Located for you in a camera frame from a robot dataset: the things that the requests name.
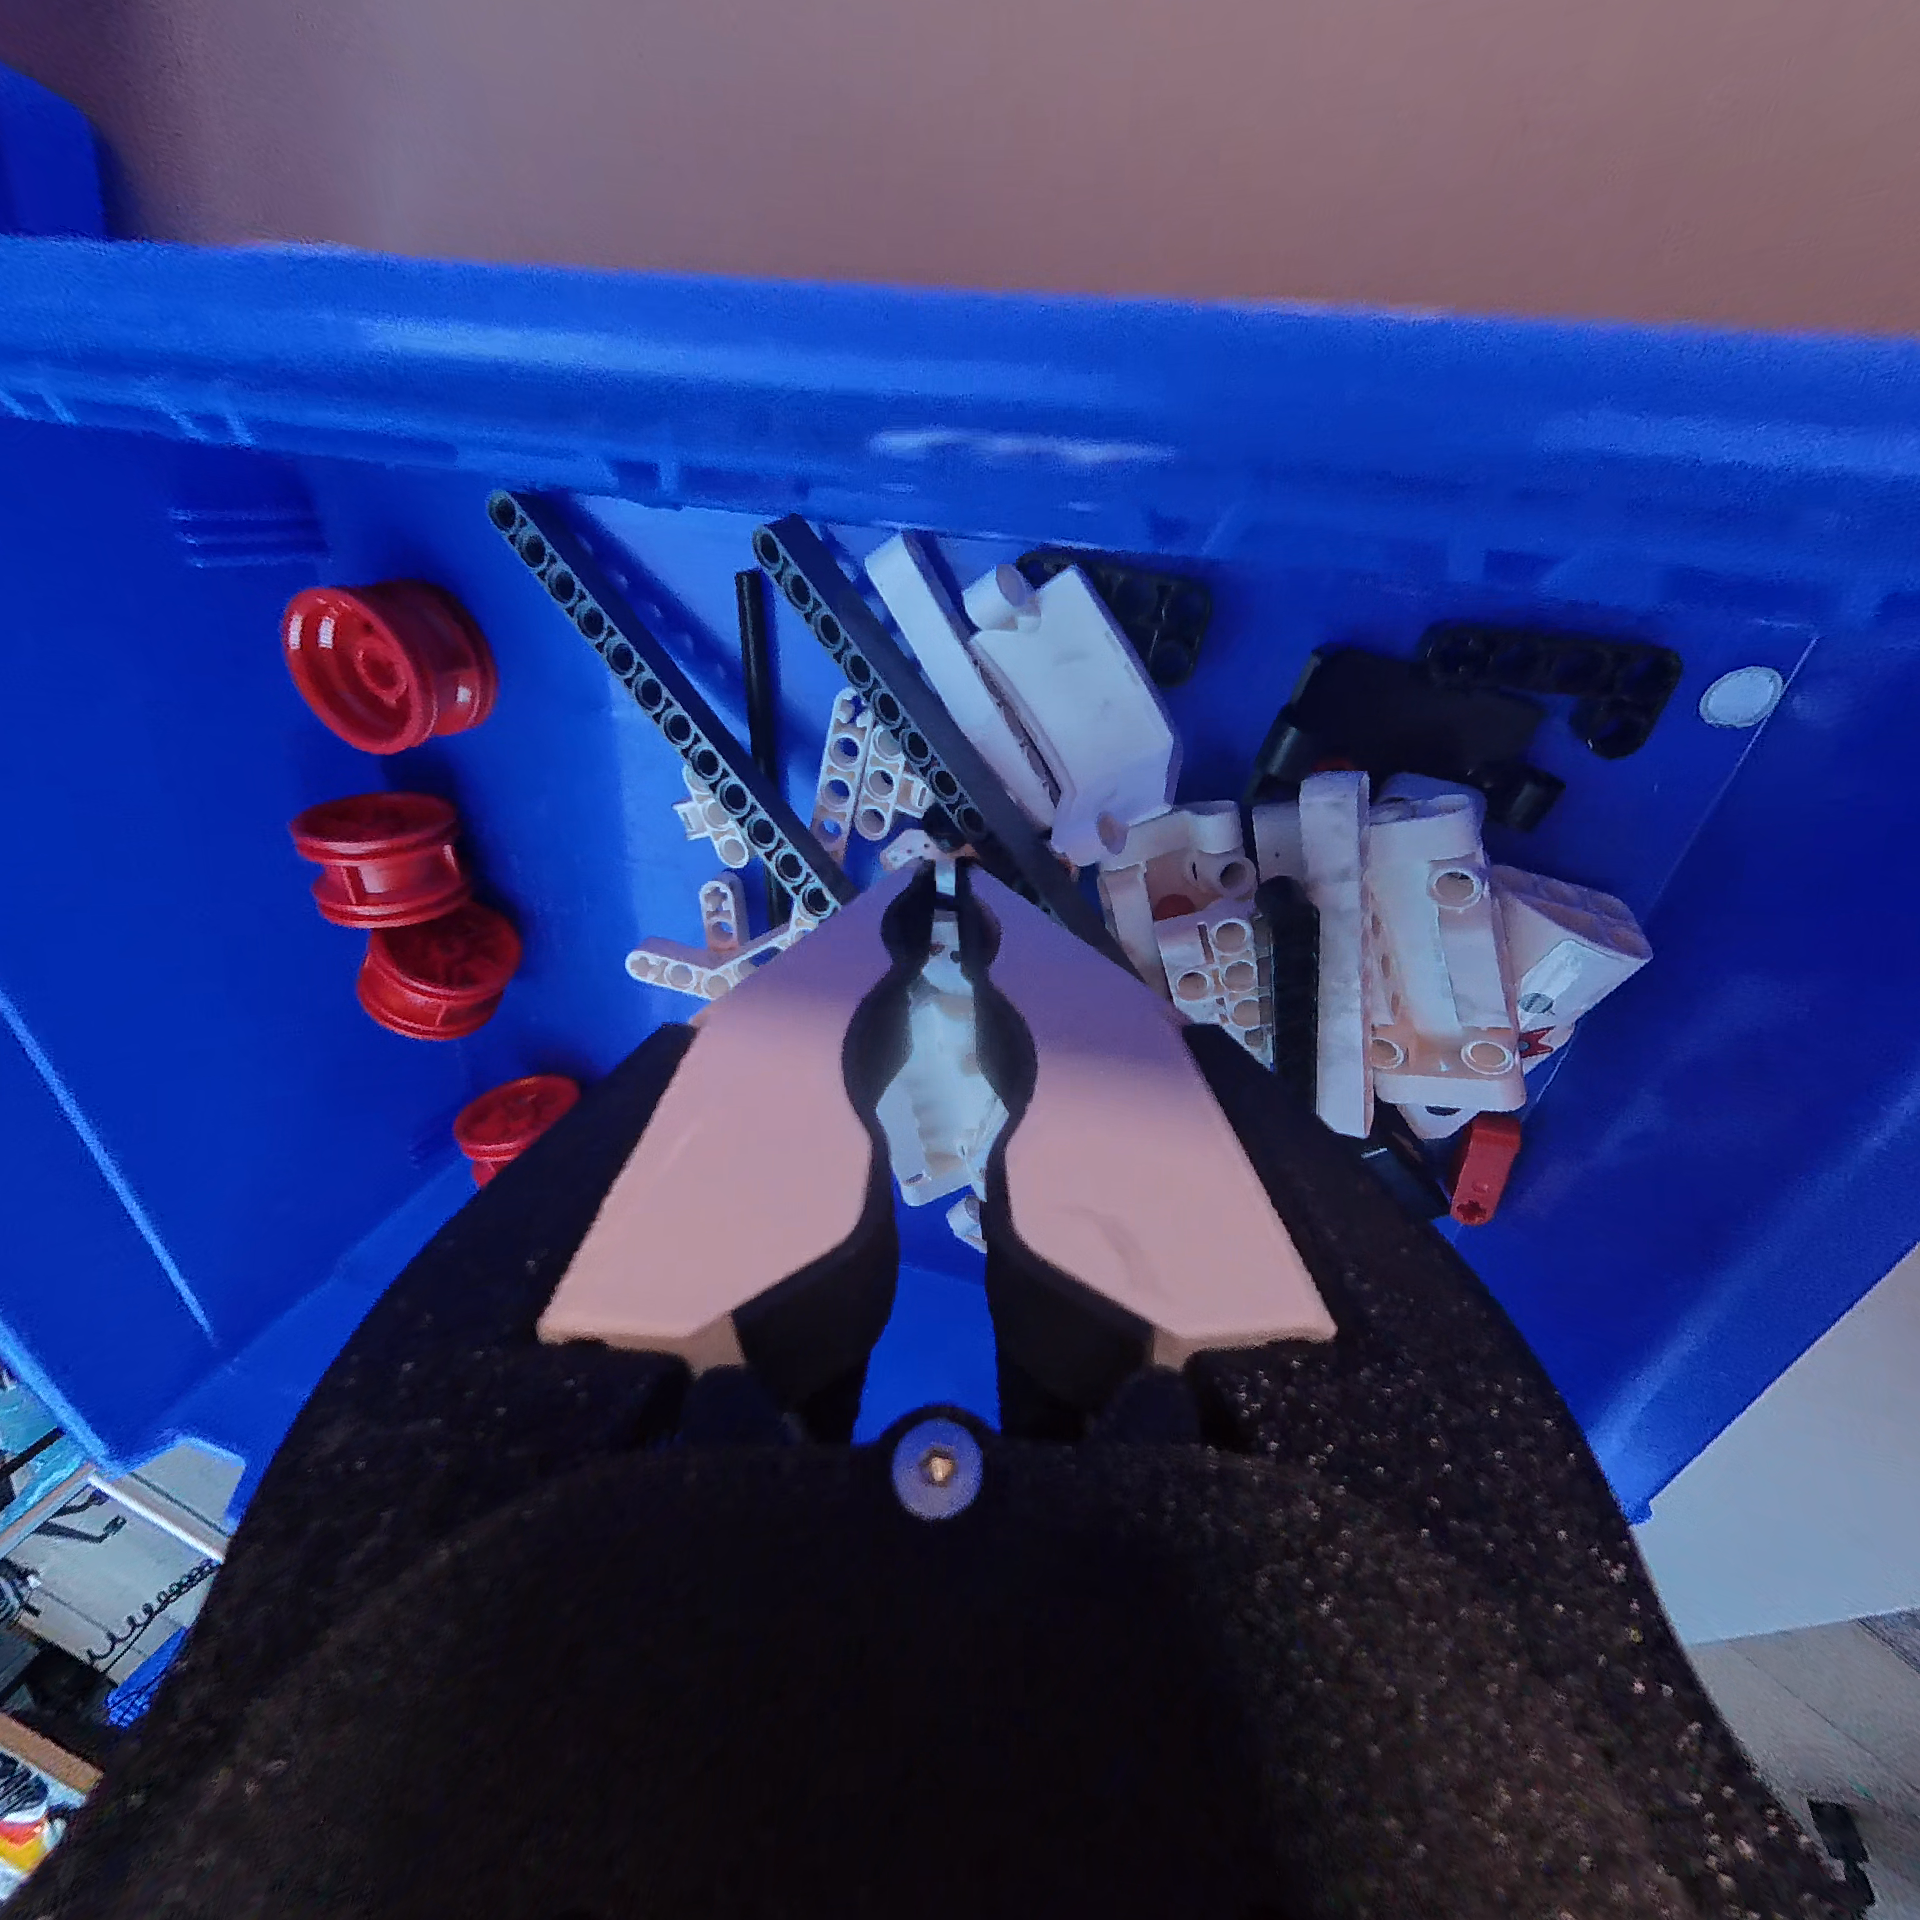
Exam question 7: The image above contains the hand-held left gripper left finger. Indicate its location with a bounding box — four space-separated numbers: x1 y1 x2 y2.
542 873 926 1387

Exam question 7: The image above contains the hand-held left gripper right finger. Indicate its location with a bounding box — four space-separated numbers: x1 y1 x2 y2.
967 873 1338 1387

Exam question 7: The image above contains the white panel piece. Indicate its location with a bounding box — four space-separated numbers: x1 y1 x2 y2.
871 888 1010 1209

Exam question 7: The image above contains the pile of white body pieces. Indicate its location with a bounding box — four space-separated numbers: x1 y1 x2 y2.
624 536 1656 1261

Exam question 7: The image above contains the blue storage bin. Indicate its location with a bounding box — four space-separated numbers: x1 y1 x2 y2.
0 61 1920 1539

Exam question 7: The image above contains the red wheel hub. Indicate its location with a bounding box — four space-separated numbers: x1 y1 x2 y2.
450 1073 587 1192
294 791 475 928
279 581 501 754
355 908 530 1043

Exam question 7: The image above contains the thin black axle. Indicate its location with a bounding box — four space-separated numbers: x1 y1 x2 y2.
729 572 781 801

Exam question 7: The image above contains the black curved beam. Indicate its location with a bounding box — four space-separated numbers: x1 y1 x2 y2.
1426 615 1685 754

